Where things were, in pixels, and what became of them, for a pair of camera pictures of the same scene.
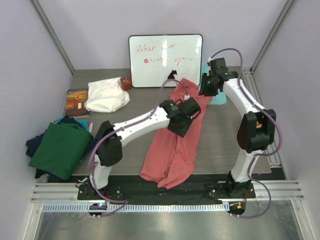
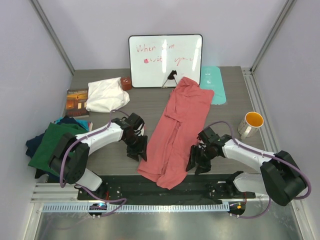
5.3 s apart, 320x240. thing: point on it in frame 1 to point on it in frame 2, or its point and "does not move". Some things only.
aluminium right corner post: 289,6 does not move
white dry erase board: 152,57 does not move
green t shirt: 60,149 does not move
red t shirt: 171,159 does not move
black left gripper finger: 179,125 to 134,150
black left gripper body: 180,129 to 132,140
